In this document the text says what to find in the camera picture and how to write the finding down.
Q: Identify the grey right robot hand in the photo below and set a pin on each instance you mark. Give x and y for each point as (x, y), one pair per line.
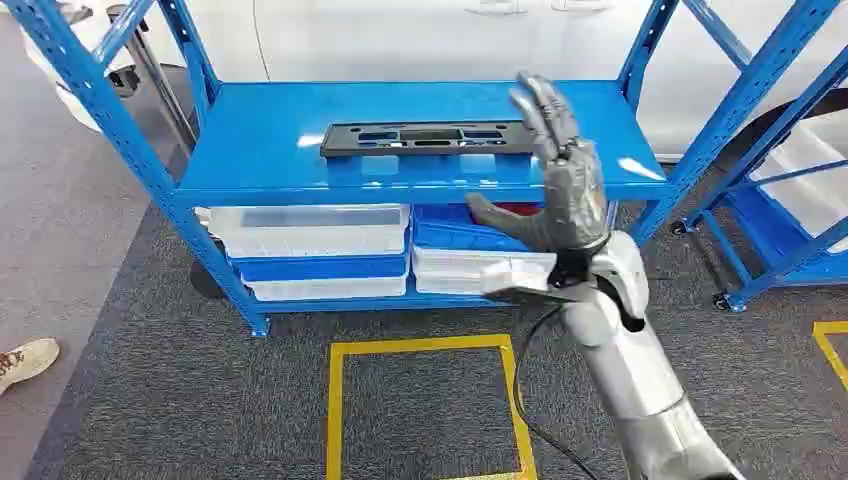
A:
(573, 199)

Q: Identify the black plastic car panel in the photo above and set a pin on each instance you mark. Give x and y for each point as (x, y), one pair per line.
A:
(424, 140)

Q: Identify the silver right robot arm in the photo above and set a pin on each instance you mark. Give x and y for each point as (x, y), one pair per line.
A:
(629, 371)

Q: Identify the red part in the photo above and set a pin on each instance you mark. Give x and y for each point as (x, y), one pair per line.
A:
(522, 208)

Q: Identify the blue wheeled shelf rack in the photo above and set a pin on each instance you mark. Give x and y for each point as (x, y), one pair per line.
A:
(755, 212)

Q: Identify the white car body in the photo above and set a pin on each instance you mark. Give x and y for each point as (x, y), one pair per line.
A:
(411, 36)

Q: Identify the white plastic bin stack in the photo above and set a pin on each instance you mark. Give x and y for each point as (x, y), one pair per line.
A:
(811, 172)

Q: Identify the clear white plastic bin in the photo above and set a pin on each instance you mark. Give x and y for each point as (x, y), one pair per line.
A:
(311, 228)

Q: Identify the yellow tape square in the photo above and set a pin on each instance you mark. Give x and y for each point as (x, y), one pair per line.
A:
(828, 344)
(334, 411)

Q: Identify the blue metal shelf rack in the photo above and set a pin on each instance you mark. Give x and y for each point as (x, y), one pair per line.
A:
(265, 142)

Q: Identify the grey metal stand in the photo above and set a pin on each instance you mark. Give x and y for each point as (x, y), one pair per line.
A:
(156, 73)

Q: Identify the person's shoe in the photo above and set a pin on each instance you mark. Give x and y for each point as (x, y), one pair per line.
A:
(23, 361)

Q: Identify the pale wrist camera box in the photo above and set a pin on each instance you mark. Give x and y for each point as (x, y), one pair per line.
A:
(520, 277)

